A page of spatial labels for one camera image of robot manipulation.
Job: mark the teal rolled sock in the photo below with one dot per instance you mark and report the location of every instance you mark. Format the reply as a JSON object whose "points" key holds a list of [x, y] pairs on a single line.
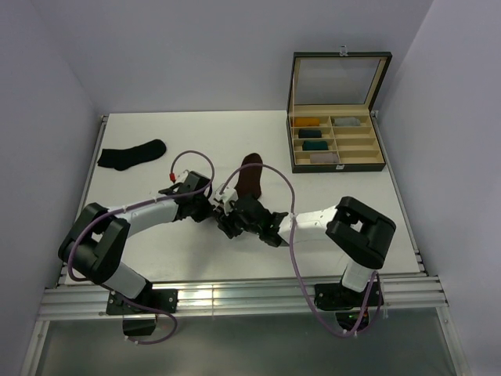
{"points": [[310, 145]]}

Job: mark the brown striped sock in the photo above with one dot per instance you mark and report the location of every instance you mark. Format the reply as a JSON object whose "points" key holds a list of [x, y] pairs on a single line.
{"points": [[249, 179]]}

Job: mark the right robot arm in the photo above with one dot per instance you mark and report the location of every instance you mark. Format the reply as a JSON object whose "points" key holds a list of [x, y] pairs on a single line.
{"points": [[361, 232]]}

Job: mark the black compartment storage box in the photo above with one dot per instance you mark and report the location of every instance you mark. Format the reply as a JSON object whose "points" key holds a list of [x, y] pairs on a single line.
{"points": [[330, 117]]}

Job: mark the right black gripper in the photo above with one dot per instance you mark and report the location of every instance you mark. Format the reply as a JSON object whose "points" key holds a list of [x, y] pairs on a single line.
{"points": [[225, 224]]}

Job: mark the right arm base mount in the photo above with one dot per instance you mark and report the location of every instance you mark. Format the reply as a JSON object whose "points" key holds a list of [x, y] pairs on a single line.
{"points": [[346, 303]]}

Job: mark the orange rolled sock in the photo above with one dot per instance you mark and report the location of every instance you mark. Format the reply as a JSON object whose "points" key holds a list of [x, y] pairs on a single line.
{"points": [[306, 122]]}

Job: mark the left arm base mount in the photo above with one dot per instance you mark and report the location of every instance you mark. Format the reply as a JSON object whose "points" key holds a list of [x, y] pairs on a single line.
{"points": [[140, 315]]}

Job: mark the dark rolled sock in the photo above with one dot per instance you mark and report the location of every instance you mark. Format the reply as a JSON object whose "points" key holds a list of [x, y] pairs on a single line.
{"points": [[309, 134]]}

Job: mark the black sock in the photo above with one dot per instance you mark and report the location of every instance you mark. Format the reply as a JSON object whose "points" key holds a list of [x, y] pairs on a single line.
{"points": [[123, 159]]}

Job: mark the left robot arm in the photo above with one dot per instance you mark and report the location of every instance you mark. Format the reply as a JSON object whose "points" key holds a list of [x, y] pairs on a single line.
{"points": [[95, 243]]}

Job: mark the aluminium frame rail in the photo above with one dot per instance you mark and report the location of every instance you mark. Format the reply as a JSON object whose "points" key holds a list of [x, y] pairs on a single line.
{"points": [[243, 297]]}

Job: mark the pink-grey rolled sock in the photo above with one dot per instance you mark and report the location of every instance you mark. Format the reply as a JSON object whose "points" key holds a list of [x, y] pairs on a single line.
{"points": [[324, 158]]}

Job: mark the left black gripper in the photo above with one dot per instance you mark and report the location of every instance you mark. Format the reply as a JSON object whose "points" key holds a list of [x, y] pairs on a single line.
{"points": [[204, 213]]}

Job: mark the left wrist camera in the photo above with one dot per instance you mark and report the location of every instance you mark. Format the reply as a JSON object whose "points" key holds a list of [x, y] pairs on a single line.
{"points": [[178, 180]]}

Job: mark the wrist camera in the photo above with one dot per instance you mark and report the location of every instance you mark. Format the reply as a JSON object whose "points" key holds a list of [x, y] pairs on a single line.
{"points": [[178, 180], [223, 198]]}

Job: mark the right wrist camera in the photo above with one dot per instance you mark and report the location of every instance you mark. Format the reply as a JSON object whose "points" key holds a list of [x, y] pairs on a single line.
{"points": [[223, 198]]}

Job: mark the light grey rolled sock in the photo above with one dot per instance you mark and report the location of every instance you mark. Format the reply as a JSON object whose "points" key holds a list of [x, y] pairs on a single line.
{"points": [[346, 122]]}

